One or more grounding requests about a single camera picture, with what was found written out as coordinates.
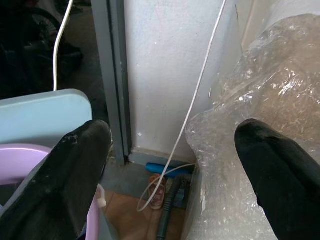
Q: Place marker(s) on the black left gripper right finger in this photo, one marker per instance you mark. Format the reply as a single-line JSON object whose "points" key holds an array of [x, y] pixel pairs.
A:
{"points": [[287, 185]]}

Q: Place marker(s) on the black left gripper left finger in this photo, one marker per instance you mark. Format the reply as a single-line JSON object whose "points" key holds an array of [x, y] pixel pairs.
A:
{"points": [[55, 190]]}

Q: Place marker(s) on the clear bubble wrap sheet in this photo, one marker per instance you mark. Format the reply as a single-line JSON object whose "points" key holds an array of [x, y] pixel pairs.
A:
{"points": [[262, 87]]}

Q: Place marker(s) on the brown sandal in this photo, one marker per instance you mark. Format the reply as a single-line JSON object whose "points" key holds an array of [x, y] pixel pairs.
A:
{"points": [[156, 195]]}

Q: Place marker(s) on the purple plastic bucket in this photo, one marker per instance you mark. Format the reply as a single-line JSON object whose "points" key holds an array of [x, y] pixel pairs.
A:
{"points": [[17, 162]]}

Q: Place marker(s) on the light blue plastic chair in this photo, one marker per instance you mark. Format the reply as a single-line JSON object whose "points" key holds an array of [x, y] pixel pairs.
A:
{"points": [[42, 115]]}

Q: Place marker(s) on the blue plastic pipe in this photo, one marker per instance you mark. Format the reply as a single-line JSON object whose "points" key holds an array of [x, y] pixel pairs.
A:
{"points": [[156, 168]]}

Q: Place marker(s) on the grey door frame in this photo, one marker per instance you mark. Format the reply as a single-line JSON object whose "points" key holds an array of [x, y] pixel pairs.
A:
{"points": [[112, 75]]}

